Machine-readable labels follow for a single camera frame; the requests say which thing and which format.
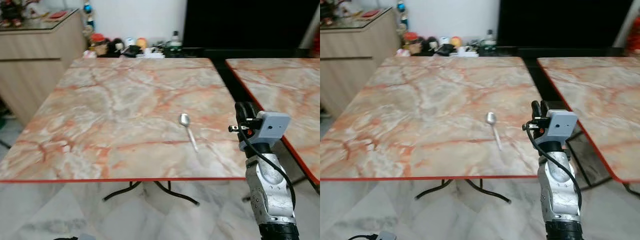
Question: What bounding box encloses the light wooden cabinet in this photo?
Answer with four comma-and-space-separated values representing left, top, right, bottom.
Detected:
0, 9, 87, 126
320, 7, 401, 119

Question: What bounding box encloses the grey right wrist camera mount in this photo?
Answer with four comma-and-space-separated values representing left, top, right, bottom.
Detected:
545, 109, 579, 144
248, 112, 292, 146

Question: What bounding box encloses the blue hanging ornament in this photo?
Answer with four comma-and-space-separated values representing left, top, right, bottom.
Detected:
396, 0, 409, 29
82, 1, 96, 31

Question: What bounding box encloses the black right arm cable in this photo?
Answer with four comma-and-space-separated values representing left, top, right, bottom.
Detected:
525, 122, 583, 211
239, 131, 297, 211

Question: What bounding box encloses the red capped toy figure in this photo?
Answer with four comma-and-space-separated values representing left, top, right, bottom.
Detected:
403, 32, 422, 56
89, 33, 109, 57

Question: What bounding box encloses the black television screen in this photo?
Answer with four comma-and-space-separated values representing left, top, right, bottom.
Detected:
182, 0, 320, 49
496, 0, 634, 48

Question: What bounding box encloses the dark flower decoration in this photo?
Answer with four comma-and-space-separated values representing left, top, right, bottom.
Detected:
320, 0, 347, 26
0, 0, 32, 27

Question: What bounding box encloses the silver metal spoon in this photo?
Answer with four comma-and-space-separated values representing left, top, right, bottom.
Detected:
179, 113, 199, 153
486, 111, 503, 152

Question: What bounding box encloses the black plush toy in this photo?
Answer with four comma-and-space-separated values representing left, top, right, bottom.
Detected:
422, 36, 439, 56
108, 37, 126, 58

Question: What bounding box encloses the dark green bottle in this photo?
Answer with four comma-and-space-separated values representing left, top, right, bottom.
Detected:
480, 29, 498, 56
167, 31, 184, 58

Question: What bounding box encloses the marble table with red edge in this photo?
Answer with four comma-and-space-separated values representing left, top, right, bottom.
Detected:
225, 57, 321, 185
537, 56, 640, 184
320, 55, 547, 181
0, 56, 251, 184

